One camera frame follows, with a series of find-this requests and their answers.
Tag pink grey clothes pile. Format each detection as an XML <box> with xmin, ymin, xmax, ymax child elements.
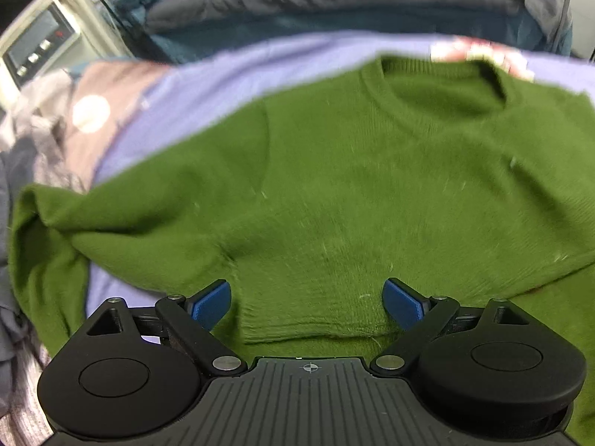
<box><xmin>1</xmin><ymin>59</ymin><xmax>167</xmax><ymax>192</ymax></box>

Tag dark grey garment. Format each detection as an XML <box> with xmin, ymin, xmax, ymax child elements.
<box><xmin>1</xmin><ymin>138</ymin><xmax>37</xmax><ymax>417</ymax></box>

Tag green knit sweater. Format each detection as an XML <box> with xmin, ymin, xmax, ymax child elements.
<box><xmin>8</xmin><ymin>54</ymin><xmax>594</xmax><ymax>445</ymax></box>

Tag purple floral bed sheet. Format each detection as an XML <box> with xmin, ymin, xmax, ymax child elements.
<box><xmin>68</xmin><ymin>29</ymin><xmax>595</xmax><ymax>326</ymax></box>

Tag white control panel cabinet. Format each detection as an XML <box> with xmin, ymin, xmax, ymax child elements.
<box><xmin>1</xmin><ymin>0</ymin><xmax>131</xmax><ymax>106</ymax></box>

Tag striped grey garment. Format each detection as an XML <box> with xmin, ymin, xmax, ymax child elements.
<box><xmin>1</xmin><ymin>331</ymin><xmax>52</xmax><ymax>446</ymax></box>

